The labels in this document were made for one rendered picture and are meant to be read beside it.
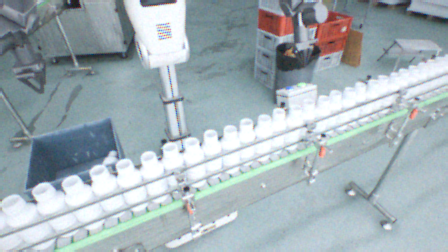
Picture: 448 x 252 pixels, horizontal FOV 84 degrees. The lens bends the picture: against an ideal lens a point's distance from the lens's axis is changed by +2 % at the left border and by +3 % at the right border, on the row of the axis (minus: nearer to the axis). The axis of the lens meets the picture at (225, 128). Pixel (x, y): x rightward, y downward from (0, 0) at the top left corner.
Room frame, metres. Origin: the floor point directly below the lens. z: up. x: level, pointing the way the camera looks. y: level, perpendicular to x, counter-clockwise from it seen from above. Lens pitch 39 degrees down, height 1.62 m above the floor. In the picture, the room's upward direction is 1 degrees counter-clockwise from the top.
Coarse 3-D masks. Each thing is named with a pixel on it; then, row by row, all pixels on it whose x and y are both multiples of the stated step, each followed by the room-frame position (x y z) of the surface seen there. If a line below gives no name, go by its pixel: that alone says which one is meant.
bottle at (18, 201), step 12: (0, 204) 0.32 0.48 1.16; (12, 204) 0.33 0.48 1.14; (24, 204) 0.33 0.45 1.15; (12, 216) 0.31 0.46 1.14; (24, 216) 0.31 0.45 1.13; (36, 216) 0.32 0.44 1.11; (12, 228) 0.30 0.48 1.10; (36, 228) 0.31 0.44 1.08; (48, 228) 0.33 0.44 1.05; (36, 240) 0.30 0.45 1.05
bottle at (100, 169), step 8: (96, 168) 0.42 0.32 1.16; (104, 168) 0.42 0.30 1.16; (96, 176) 0.39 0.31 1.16; (104, 176) 0.40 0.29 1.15; (112, 176) 0.42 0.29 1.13; (96, 184) 0.39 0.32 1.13; (104, 184) 0.39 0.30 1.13; (112, 184) 0.40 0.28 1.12; (96, 192) 0.38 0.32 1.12; (104, 192) 0.38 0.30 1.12; (112, 192) 0.39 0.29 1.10; (112, 200) 0.38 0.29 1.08; (120, 200) 0.40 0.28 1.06; (104, 208) 0.38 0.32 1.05; (112, 208) 0.38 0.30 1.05; (120, 208) 0.39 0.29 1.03
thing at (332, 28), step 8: (328, 16) 3.78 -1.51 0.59; (336, 16) 3.67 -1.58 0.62; (344, 16) 3.56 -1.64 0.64; (352, 16) 3.47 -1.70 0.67; (320, 24) 3.17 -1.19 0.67; (328, 24) 3.24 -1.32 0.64; (336, 24) 3.64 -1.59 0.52; (344, 24) 3.39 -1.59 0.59; (320, 32) 3.18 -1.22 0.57; (328, 32) 3.26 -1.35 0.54; (336, 32) 3.34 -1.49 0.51; (344, 32) 3.41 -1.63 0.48; (320, 40) 3.20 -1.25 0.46
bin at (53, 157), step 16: (80, 128) 0.87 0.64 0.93; (96, 128) 0.89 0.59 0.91; (112, 128) 0.84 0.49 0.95; (32, 144) 0.75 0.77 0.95; (48, 144) 0.81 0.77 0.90; (64, 144) 0.83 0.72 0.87; (80, 144) 0.85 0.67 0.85; (96, 144) 0.88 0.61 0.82; (112, 144) 0.91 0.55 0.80; (32, 160) 0.67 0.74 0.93; (48, 160) 0.79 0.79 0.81; (64, 160) 0.82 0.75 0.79; (80, 160) 0.84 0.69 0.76; (96, 160) 0.86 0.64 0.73; (32, 176) 0.61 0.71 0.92; (48, 176) 0.71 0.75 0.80; (64, 176) 0.76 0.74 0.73; (80, 176) 0.59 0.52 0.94
